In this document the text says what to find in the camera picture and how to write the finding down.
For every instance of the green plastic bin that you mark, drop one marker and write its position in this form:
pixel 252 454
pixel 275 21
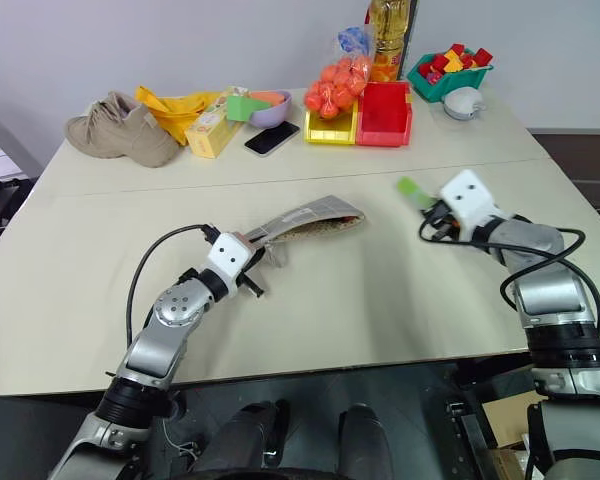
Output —
pixel 432 82

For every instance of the brown cardboard box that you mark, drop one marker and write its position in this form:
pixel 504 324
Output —
pixel 510 420

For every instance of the black equipment stand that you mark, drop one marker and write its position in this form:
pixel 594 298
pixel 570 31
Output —
pixel 0 175

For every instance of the black metal frame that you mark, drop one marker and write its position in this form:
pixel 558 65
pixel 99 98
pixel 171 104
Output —
pixel 472 435

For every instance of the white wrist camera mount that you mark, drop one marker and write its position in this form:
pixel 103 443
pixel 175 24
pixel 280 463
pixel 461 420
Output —
pixel 228 256
pixel 467 197

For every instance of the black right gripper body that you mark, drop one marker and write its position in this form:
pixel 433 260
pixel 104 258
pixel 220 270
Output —
pixel 442 218

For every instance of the green highlighter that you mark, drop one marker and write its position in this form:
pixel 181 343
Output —
pixel 413 190

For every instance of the yellow printed carton box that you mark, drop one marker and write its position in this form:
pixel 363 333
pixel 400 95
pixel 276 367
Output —
pixel 214 127

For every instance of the orange sponge piece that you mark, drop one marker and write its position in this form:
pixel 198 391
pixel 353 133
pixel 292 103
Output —
pixel 270 97

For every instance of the yellow plastic bin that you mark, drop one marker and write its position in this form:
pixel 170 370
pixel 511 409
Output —
pixel 330 131

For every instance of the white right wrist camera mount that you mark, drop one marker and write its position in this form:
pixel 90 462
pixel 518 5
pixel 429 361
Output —
pixel 467 197

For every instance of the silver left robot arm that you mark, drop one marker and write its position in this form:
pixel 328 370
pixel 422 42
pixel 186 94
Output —
pixel 155 345

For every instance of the yellow toy block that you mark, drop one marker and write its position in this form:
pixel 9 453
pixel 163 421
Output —
pixel 452 64

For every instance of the purple bowl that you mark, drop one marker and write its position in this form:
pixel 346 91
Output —
pixel 272 116

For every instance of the black smartphone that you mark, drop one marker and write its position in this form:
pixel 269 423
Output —
pixel 271 138

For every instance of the clear bag with blue print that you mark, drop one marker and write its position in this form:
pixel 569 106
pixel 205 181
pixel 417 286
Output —
pixel 354 41

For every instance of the net bag of orange balls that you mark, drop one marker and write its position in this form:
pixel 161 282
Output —
pixel 336 87

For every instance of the beige suede shoe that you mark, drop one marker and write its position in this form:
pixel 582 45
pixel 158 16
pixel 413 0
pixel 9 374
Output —
pixel 122 131

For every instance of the yellow cooking oil bottle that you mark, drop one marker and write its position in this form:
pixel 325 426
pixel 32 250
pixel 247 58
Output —
pixel 389 45

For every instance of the white cup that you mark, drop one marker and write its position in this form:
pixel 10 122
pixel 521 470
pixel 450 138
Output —
pixel 461 102

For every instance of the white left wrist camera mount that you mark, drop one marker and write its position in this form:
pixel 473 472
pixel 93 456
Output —
pixel 228 256

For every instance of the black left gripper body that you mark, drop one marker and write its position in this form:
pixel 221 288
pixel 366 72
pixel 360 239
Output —
pixel 249 267

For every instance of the yellow cloth bag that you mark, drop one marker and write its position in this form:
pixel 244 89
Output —
pixel 172 110

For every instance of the dark rounded shape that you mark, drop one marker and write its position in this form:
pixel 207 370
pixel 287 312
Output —
pixel 247 432

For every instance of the red plastic bin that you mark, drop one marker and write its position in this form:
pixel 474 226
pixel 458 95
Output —
pixel 384 117

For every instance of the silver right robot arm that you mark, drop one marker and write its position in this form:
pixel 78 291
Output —
pixel 545 295

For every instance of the red toy cube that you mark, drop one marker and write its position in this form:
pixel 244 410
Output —
pixel 456 50
pixel 484 56

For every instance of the grey grid pencil pouch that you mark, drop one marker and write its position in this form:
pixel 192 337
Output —
pixel 310 220

